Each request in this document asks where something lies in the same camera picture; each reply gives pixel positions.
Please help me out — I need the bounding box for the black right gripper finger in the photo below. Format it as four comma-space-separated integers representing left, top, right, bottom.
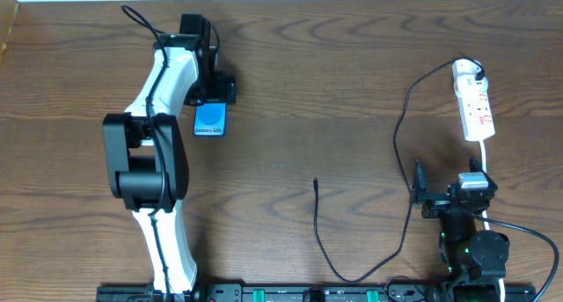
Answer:
467, 156, 490, 186
412, 160, 428, 195

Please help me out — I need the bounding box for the white USB charger plug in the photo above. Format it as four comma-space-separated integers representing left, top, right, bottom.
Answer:
454, 74, 488, 98

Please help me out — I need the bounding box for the white power strip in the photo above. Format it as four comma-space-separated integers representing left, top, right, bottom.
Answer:
452, 59, 495, 142

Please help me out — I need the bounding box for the blue Galaxy smartphone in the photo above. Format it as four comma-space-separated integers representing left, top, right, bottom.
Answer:
194, 103, 227, 136

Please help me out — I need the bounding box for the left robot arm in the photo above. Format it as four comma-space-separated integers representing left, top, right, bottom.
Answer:
96, 4, 237, 301

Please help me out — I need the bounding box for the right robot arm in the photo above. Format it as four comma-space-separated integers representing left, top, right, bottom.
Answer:
410, 158, 509, 301

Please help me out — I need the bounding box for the black USB charging cable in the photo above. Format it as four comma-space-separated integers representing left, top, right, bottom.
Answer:
312, 57, 486, 285

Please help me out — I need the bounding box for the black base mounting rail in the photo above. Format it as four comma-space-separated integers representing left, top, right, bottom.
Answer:
95, 282, 537, 302

